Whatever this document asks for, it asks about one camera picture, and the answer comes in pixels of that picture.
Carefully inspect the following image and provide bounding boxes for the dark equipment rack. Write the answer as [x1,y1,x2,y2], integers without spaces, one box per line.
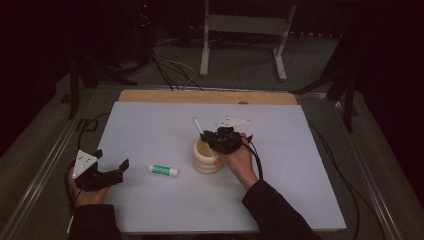
[129,0,156,64]

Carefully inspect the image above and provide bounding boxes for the wooden table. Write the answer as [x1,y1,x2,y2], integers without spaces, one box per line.
[118,89,298,106]

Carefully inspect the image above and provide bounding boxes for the cream ribbed pen holder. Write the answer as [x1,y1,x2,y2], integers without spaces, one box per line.
[192,137,224,175]

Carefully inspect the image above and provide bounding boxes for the left hand-held gripper cable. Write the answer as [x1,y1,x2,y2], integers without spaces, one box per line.
[64,112,112,214]

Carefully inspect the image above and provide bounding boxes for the black tripod stand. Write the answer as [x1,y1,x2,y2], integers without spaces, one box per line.
[291,33,359,133]
[68,56,138,119]

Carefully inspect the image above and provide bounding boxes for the green and white glue stick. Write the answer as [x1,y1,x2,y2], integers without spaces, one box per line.
[147,164,180,177]

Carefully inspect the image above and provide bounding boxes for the white metal stand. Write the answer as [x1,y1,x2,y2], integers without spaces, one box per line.
[199,0,298,82]

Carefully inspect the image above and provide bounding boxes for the hand-held gripper cable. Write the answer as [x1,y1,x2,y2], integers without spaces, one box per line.
[64,112,112,214]
[246,121,384,240]

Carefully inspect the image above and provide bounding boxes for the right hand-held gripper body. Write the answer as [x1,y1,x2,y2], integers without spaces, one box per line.
[209,115,251,155]

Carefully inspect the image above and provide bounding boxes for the aluminium frame rail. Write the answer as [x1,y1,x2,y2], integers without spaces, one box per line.
[296,91,403,240]
[0,84,101,240]

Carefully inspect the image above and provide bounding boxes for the right hand-held gripper cable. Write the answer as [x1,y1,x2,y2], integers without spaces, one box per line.
[246,121,384,240]

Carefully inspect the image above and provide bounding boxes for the white table mat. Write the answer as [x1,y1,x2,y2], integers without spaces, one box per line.
[66,101,348,234]

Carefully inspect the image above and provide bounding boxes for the black floor cable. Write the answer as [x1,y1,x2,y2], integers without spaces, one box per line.
[151,53,204,92]

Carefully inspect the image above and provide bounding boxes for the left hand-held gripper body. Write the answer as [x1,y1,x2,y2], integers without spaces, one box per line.
[72,149,124,192]

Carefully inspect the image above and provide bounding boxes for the person's left hand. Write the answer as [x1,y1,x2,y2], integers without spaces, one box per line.
[68,171,109,208]

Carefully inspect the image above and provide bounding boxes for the person's right hand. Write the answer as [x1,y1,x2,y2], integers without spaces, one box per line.
[221,133,259,191]

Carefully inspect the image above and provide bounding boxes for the white floor cable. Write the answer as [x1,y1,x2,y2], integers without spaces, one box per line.
[153,38,198,91]

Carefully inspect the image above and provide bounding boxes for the white pen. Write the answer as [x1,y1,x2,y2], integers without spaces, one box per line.
[192,117,205,135]

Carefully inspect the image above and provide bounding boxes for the black floor bracket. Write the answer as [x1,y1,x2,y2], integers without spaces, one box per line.
[76,118,100,133]

